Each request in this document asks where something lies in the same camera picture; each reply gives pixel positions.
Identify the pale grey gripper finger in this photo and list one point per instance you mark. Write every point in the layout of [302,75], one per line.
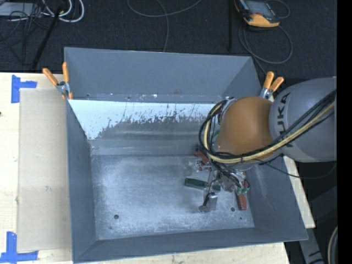
[205,202]
[213,202]

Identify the dark green flat block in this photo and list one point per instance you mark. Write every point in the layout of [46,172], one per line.
[193,182]

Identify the red-brown flat block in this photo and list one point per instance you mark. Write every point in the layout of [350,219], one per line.
[242,202]
[202,156]

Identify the grey metal bin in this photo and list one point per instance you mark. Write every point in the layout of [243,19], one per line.
[143,191]

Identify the pale flat board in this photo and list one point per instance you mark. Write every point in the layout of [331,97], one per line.
[41,169]

